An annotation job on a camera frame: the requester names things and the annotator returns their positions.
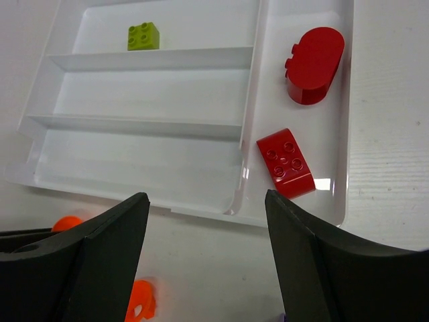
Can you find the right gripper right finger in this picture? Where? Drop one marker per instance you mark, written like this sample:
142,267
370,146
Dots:
328,274

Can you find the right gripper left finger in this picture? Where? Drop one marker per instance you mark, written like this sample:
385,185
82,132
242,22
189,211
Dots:
85,273

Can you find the orange round lego disc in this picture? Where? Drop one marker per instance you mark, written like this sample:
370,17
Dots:
66,223

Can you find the orange curved lego piece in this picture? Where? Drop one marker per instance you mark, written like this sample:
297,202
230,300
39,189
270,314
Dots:
142,302

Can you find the red curved lego brick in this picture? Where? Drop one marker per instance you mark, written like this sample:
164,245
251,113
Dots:
286,164

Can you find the red oval flower lego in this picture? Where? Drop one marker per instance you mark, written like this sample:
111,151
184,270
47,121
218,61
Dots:
314,62

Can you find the small lime green lego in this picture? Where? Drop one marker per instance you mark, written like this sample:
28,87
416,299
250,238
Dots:
144,36

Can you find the purple paw print lego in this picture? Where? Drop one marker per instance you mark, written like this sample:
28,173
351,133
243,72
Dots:
282,318

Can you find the white compartment sorting tray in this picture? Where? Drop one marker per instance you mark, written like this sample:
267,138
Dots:
181,123

